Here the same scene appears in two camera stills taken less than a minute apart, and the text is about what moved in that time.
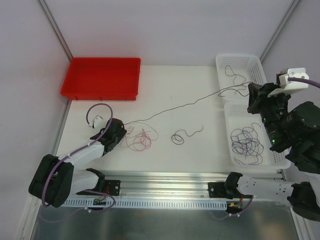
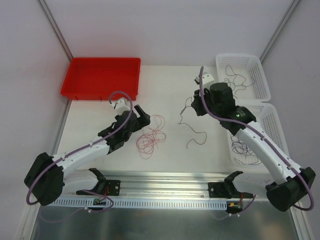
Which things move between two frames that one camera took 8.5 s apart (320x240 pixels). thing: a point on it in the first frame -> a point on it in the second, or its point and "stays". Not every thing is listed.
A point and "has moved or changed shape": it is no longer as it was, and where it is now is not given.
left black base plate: (111, 187) stays
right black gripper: (260, 95) -> (198, 104)
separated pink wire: (140, 139) has moved or changed shape
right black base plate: (217, 190) stays
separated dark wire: (245, 141) stays
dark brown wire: (177, 139) -> (188, 103)
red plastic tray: (102, 79) stays
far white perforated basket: (236, 72) stays
